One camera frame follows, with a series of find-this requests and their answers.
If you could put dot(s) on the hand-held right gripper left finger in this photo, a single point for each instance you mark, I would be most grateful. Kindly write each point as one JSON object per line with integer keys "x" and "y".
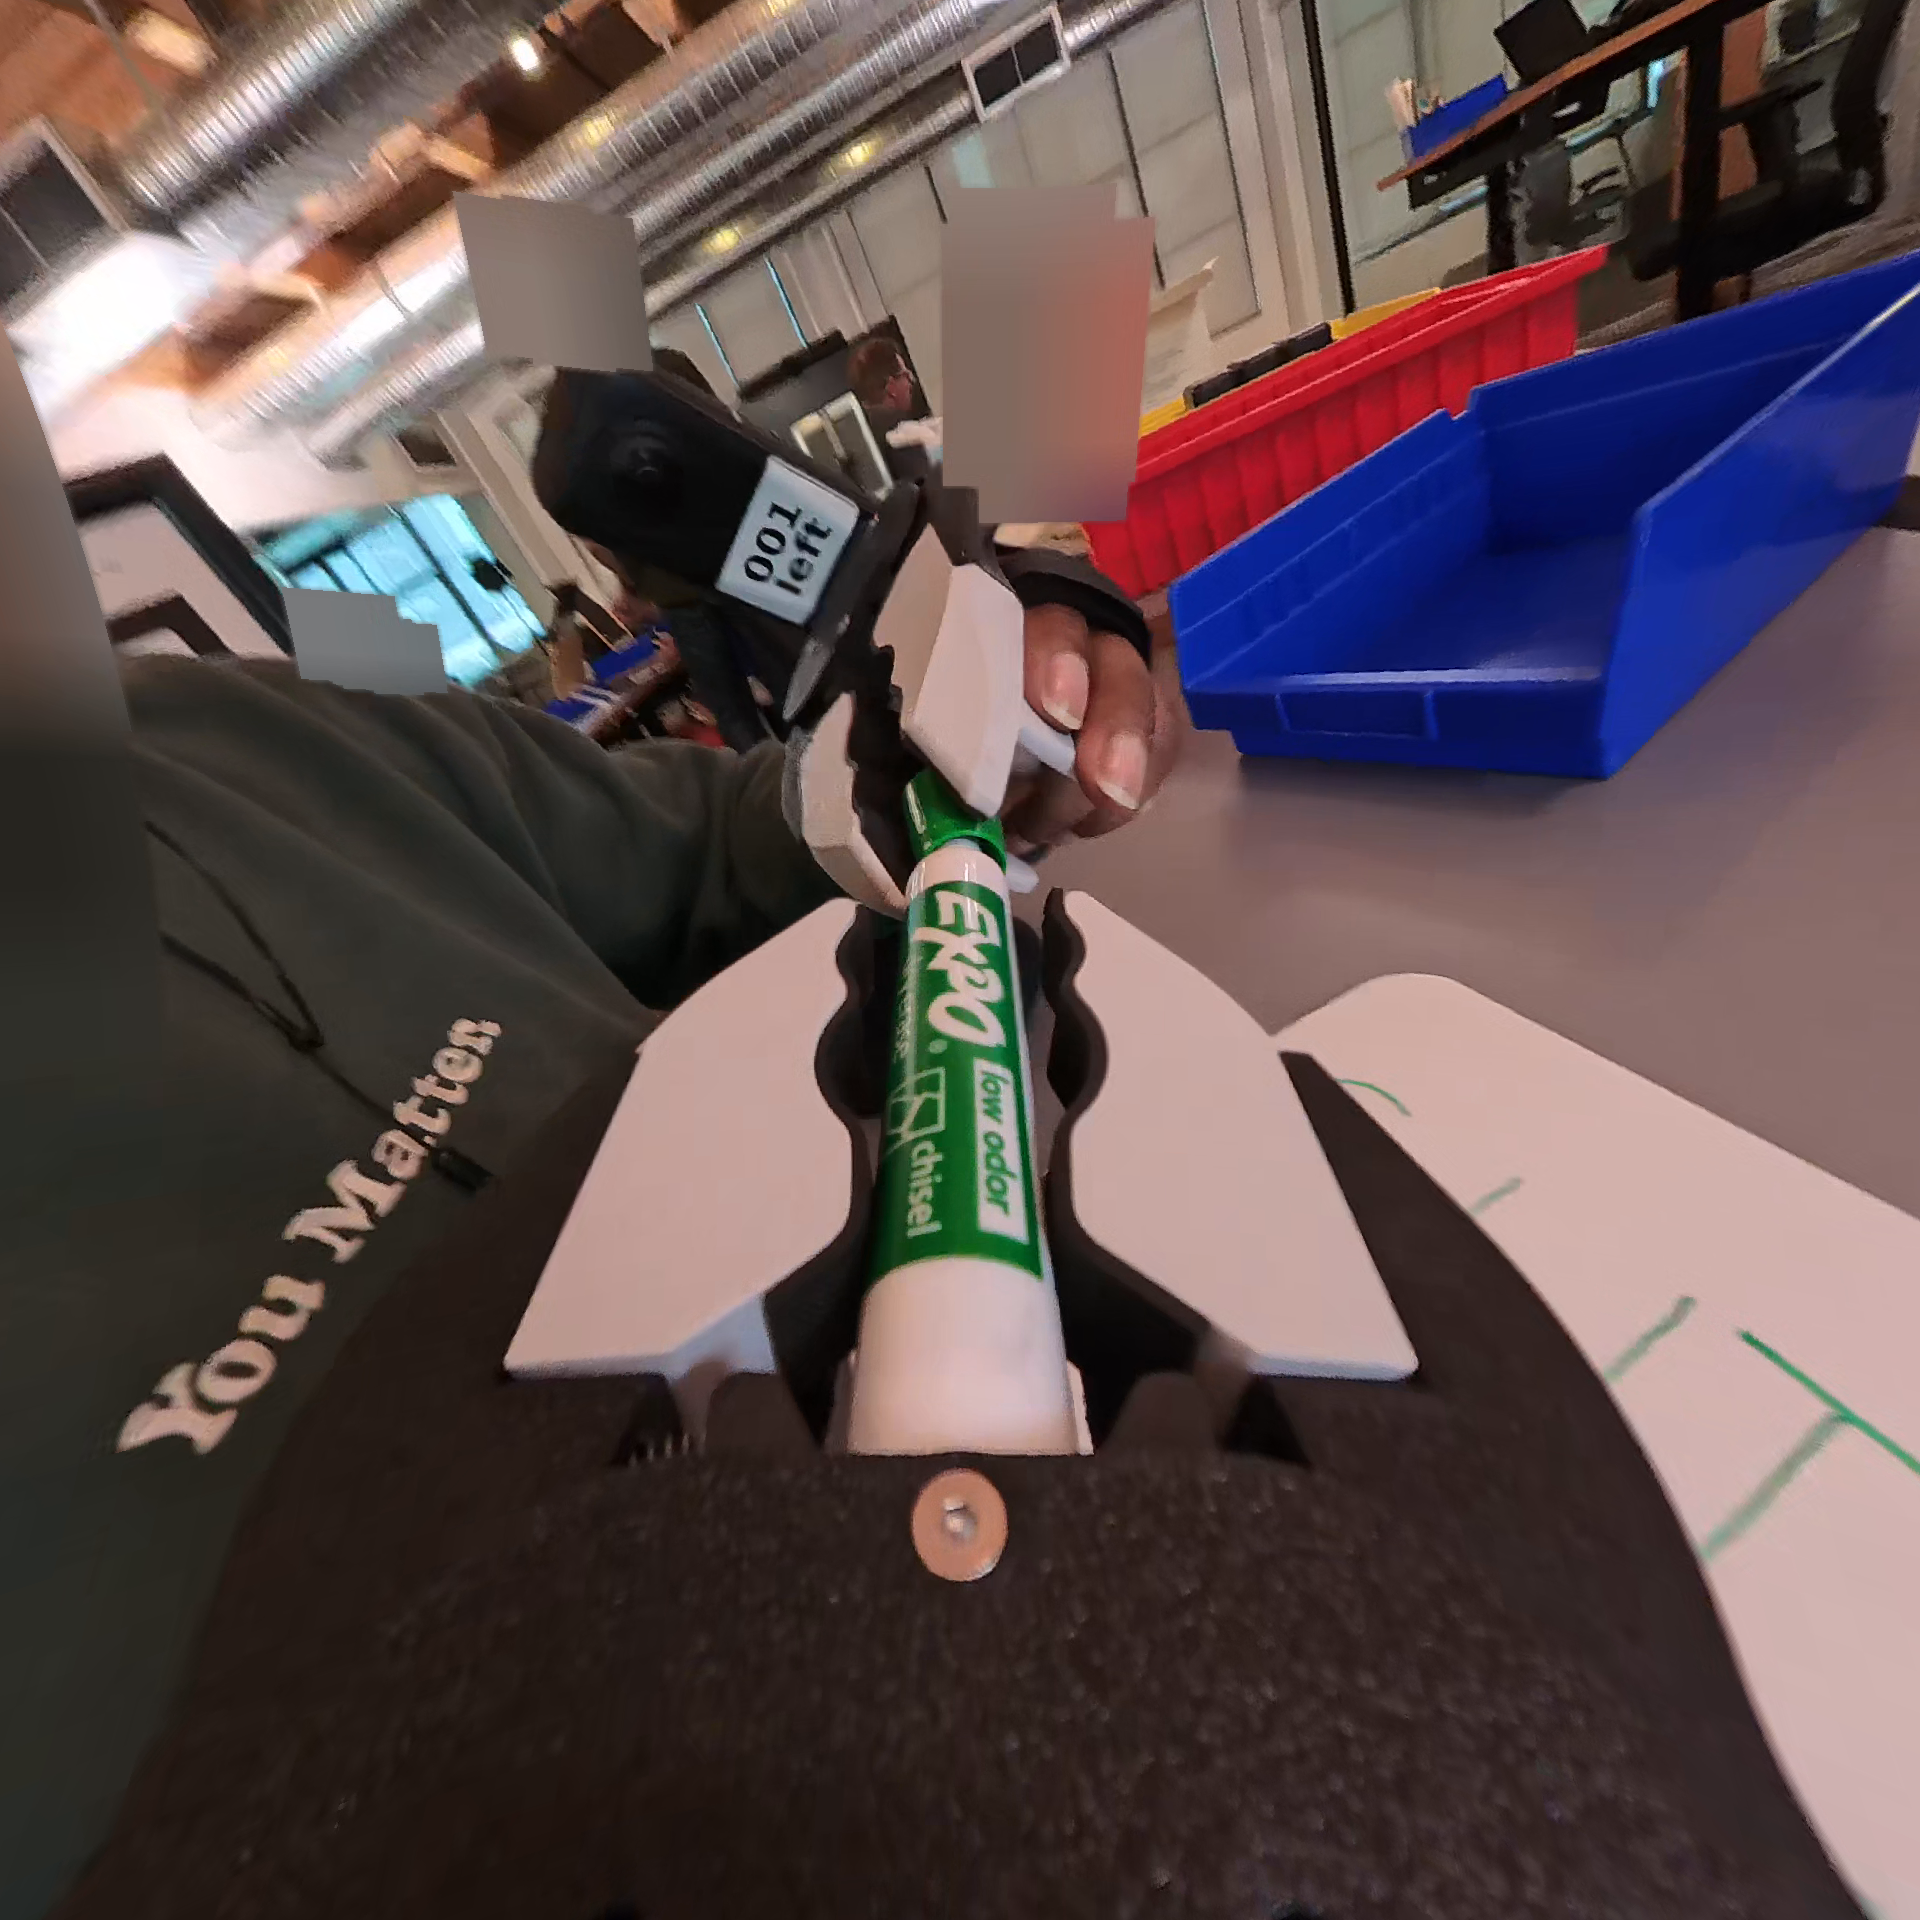
{"x": 674, "y": 1202}

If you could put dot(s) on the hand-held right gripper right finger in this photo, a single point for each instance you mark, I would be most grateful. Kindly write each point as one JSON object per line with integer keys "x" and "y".
{"x": 1230, "y": 1202}

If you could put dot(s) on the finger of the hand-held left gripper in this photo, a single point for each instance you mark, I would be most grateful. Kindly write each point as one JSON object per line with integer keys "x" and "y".
{"x": 986, "y": 692}
{"x": 851, "y": 827}

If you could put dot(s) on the green marker cap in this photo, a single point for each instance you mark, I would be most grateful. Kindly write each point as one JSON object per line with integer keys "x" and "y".
{"x": 956, "y": 819}

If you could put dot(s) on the green dry-erase marker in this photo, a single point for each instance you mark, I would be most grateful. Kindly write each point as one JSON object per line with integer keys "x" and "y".
{"x": 956, "y": 1202}

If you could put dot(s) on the white whiteboard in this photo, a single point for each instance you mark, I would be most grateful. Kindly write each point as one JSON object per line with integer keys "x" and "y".
{"x": 1681, "y": 1351}

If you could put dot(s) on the blue plastic bin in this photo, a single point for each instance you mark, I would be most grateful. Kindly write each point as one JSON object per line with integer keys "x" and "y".
{"x": 1561, "y": 573}

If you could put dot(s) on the person's left forearm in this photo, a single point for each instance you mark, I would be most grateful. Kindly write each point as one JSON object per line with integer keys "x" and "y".
{"x": 510, "y": 812}

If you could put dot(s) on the person's left hand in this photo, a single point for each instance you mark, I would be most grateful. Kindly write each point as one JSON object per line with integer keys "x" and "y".
{"x": 1115, "y": 738}

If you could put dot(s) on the red plastic bin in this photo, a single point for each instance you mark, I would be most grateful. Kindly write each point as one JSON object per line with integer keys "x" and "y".
{"x": 1321, "y": 422}

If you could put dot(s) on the wooden office table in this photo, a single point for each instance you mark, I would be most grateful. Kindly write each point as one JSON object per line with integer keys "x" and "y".
{"x": 1621, "y": 77}

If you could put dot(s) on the silver ceiling duct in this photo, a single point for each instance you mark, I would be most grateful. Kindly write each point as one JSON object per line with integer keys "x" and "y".
{"x": 450, "y": 122}

